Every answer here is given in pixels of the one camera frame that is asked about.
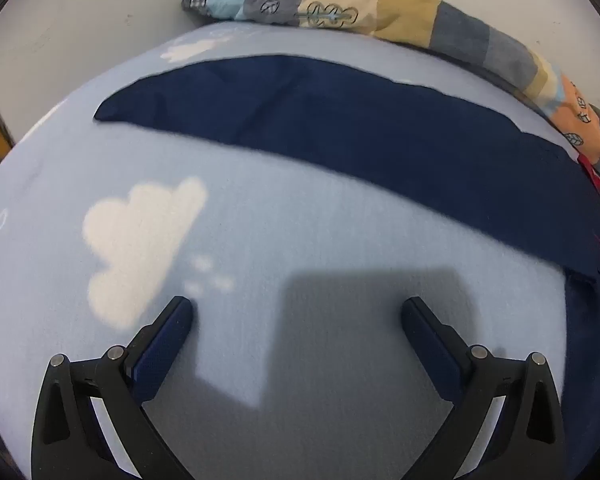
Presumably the patchwork quilt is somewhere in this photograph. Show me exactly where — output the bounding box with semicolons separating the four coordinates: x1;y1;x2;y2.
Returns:
182;0;600;181

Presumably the navy blue sweater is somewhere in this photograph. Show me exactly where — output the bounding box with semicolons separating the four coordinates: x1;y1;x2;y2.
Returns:
94;54;600;480

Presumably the light blue cloud-print blanket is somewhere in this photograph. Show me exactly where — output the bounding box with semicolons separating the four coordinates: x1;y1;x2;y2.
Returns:
0;22;589;480

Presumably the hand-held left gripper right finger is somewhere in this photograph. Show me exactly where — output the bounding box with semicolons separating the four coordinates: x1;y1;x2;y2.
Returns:
401;296;566;480

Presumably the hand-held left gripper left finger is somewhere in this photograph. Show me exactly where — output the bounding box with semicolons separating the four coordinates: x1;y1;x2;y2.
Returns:
30;296;195;480

